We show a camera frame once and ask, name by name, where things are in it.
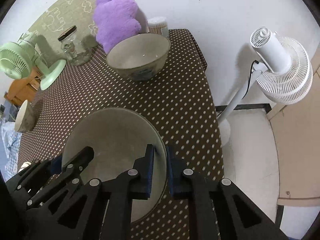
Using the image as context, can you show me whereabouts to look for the wooden chair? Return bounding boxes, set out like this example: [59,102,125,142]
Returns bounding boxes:
[4,67,42,107]

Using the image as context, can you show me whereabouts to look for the blue checked blanket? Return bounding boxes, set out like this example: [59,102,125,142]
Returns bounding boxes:
[1,121,22,181]

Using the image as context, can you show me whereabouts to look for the purple plush toy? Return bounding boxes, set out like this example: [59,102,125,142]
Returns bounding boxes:
[93,0,147,53]

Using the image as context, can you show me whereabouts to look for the green desk fan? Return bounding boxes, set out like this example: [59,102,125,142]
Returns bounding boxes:
[1,32,67,90]

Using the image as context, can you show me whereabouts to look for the floral bowl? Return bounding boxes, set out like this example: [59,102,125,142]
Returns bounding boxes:
[14,100,35,133]
[106,33,171,81]
[62,108,167,222]

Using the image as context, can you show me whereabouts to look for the white standing fan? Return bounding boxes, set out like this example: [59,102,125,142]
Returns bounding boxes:
[216,26,314,147]

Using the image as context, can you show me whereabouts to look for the glass jar black lid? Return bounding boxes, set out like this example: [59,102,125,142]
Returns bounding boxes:
[57,25,92,66]

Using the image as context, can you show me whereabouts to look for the brown polka dot tablecloth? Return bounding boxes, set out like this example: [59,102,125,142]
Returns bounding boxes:
[16,28,225,240]

